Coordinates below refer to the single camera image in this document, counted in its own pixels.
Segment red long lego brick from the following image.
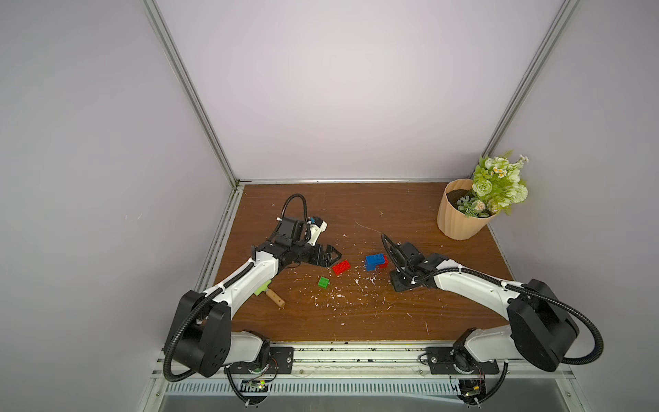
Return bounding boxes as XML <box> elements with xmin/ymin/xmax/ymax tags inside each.
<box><xmin>332</xmin><ymin>260</ymin><xmax>352</xmax><ymax>276</ymax></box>

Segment blue long lego brick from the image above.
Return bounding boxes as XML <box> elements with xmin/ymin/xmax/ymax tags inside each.
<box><xmin>365</xmin><ymin>253</ymin><xmax>384</xmax><ymax>271</ymax></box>

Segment red small lego brick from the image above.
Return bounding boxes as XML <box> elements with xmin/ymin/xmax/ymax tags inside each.
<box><xmin>378</xmin><ymin>256</ymin><xmax>389</xmax><ymax>269</ymax></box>

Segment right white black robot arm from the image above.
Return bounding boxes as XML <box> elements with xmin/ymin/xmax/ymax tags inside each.
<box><xmin>385</xmin><ymin>242</ymin><xmax>579</xmax><ymax>374</ymax></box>

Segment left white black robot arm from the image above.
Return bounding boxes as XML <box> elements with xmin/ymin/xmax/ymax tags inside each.
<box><xmin>162</xmin><ymin>216</ymin><xmax>342</xmax><ymax>382</ymax></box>

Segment green small lego brick left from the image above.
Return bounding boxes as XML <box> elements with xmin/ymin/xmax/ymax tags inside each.
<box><xmin>317</xmin><ymin>277</ymin><xmax>330</xmax><ymax>289</ymax></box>

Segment beige ribbed flower pot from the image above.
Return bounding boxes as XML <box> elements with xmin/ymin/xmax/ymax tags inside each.
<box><xmin>437</xmin><ymin>179</ymin><xmax>496</xmax><ymax>240</ymax></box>

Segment green white artificial flowers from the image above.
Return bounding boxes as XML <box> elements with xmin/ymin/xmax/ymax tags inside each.
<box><xmin>456</xmin><ymin>151</ymin><xmax>530</xmax><ymax>219</ymax></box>

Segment right circuit board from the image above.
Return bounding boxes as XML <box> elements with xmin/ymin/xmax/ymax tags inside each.
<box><xmin>458</xmin><ymin>379</ymin><xmax>487</xmax><ymax>403</ymax></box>

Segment circuit board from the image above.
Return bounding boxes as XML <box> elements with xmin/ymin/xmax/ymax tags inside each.
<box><xmin>240</xmin><ymin>379</ymin><xmax>270</xmax><ymax>394</ymax></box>
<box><xmin>458</xmin><ymin>379</ymin><xmax>487</xmax><ymax>403</ymax></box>

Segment left circuit board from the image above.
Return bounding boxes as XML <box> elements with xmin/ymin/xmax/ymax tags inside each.
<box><xmin>240</xmin><ymin>379</ymin><xmax>270</xmax><ymax>394</ymax></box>

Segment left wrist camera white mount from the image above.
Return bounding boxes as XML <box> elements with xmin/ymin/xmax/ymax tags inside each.
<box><xmin>305</xmin><ymin>216</ymin><xmax>328</xmax><ymax>247</ymax></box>

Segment green toy rake wooden handle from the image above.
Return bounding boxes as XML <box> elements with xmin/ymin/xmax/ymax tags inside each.
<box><xmin>253</xmin><ymin>280</ymin><xmax>286</xmax><ymax>308</ymax></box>

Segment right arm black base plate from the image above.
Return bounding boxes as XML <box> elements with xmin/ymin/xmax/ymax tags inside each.
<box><xmin>418</xmin><ymin>347</ymin><xmax>500</xmax><ymax>375</ymax></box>

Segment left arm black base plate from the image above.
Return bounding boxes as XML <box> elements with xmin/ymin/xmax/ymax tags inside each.
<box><xmin>228</xmin><ymin>346</ymin><xmax>294</xmax><ymax>376</ymax></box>

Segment left black corrugated cable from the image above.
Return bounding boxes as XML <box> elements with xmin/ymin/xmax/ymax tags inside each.
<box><xmin>162</xmin><ymin>192</ymin><xmax>310</xmax><ymax>385</ymax></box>

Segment black corrugated cable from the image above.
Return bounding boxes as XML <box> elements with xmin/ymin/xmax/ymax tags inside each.
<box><xmin>162</xmin><ymin>192</ymin><xmax>310</xmax><ymax>385</ymax></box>
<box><xmin>379</xmin><ymin>232</ymin><xmax>604</xmax><ymax>367</ymax></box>

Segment aluminium front rail frame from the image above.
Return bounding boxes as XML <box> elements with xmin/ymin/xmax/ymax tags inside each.
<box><xmin>138</xmin><ymin>341</ymin><xmax>591</xmax><ymax>411</ymax></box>

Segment right black corrugated cable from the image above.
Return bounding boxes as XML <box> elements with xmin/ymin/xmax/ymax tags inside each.
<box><xmin>379</xmin><ymin>232</ymin><xmax>604</xmax><ymax>367</ymax></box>

